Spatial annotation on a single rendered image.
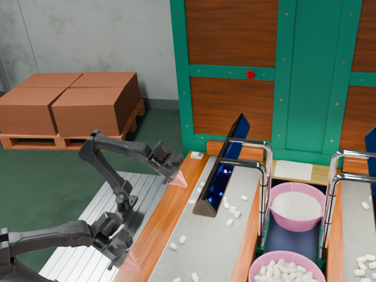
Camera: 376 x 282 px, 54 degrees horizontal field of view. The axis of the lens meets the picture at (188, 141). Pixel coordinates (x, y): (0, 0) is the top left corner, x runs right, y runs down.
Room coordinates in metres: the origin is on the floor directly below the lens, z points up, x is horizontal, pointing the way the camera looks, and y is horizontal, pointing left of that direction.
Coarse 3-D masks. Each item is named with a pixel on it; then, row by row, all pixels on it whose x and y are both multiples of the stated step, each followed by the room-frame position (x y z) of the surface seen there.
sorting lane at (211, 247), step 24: (240, 168) 1.58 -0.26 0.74; (192, 192) 1.42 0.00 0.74; (240, 192) 1.39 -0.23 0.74; (192, 216) 1.25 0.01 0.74; (216, 216) 1.24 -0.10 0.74; (240, 216) 1.23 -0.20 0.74; (168, 240) 1.12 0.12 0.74; (192, 240) 1.11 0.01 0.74; (216, 240) 1.10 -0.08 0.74; (240, 240) 1.09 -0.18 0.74; (168, 264) 0.99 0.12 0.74; (192, 264) 0.98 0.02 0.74; (216, 264) 0.97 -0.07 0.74
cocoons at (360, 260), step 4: (364, 204) 1.22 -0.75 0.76; (368, 256) 0.94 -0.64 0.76; (372, 256) 0.93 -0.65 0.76; (360, 260) 0.92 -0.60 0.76; (364, 260) 0.92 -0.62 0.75; (372, 260) 0.92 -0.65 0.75; (360, 264) 0.90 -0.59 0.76; (372, 264) 0.90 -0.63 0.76; (360, 268) 0.90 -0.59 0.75; (364, 268) 0.89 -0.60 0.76; (372, 268) 0.89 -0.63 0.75; (356, 272) 0.87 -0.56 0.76; (360, 272) 0.87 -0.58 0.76; (364, 272) 0.87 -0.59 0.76; (372, 276) 0.86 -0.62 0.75; (364, 280) 0.83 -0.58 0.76; (368, 280) 0.83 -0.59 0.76
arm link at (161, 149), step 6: (162, 144) 1.37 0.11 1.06; (168, 144) 1.39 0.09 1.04; (150, 150) 1.42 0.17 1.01; (156, 150) 1.36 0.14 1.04; (162, 150) 1.34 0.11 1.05; (168, 150) 1.35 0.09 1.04; (138, 156) 1.35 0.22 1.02; (144, 156) 1.35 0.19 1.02; (150, 156) 1.35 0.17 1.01; (156, 156) 1.35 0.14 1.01; (162, 156) 1.34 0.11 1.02; (144, 162) 1.35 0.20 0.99
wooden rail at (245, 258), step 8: (256, 192) 1.35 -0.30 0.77; (256, 200) 1.29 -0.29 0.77; (256, 208) 1.24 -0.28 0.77; (256, 216) 1.19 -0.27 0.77; (248, 224) 1.15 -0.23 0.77; (256, 224) 1.14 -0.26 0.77; (248, 232) 1.10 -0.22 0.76; (256, 232) 1.10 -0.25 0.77; (248, 240) 1.06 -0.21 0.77; (256, 240) 1.06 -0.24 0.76; (240, 248) 1.02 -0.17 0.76; (248, 248) 1.02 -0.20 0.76; (240, 256) 0.98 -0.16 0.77; (248, 256) 0.98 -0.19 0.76; (240, 264) 0.94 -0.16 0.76; (248, 264) 0.94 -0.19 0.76; (240, 272) 0.91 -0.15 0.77; (248, 272) 0.91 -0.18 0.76; (232, 280) 0.88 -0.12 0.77; (240, 280) 0.87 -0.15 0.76
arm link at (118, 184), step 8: (96, 152) 1.46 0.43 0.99; (96, 160) 1.40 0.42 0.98; (104, 160) 1.43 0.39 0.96; (96, 168) 1.41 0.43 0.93; (104, 168) 1.41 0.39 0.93; (112, 168) 1.44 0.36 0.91; (104, 176) 1.41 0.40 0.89; (112, 176) 1.40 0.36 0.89; (120, 176) 1.44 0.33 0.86; (112, 184) 1.40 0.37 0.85; (120, 184) 1.39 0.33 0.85; (128, 184) 1.43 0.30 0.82; (128, 192) 1.39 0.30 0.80
